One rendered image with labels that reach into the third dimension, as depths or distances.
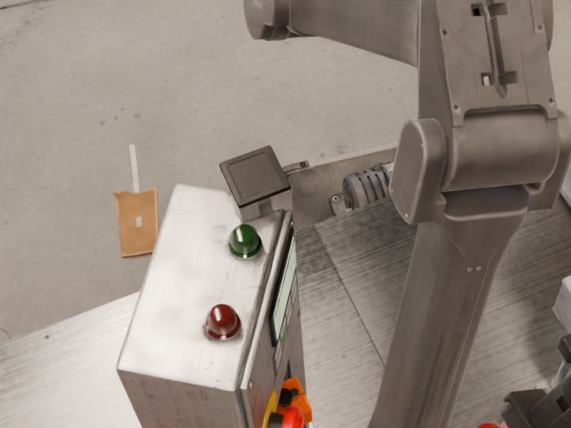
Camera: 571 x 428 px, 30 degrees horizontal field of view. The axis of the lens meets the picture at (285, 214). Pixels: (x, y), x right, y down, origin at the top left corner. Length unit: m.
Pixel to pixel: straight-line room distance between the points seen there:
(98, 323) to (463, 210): 0.92
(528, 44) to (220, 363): 0.31
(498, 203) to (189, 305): 0.25
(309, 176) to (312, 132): 0.38
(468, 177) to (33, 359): 0.97
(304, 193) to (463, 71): 1.66
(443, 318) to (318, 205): 1.55
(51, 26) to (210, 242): 2.25
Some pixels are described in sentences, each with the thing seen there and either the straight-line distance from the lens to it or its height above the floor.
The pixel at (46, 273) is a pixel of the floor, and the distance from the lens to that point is 2.60.
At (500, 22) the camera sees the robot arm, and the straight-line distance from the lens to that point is 0.71.
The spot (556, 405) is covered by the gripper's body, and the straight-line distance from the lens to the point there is 1.24.
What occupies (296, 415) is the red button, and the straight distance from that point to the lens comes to 0.91.
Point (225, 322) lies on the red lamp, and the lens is 0.78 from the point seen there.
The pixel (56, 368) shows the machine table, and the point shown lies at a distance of 1.54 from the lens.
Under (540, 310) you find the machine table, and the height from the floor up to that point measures 0.83.
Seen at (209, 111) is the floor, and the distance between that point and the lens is 2.78.
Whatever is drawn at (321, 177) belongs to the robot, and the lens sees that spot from 2.35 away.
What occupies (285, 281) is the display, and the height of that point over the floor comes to 1.44.
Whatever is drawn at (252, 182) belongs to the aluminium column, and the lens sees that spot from 0.84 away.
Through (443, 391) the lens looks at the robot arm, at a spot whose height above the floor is 1.43.
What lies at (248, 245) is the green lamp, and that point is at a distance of 0.81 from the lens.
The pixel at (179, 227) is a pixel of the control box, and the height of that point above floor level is 1.47.
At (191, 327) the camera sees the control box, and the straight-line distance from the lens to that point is 0.81.
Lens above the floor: 2.19
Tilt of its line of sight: 58 degrees down
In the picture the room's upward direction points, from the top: 5 degrees counter-clockwise
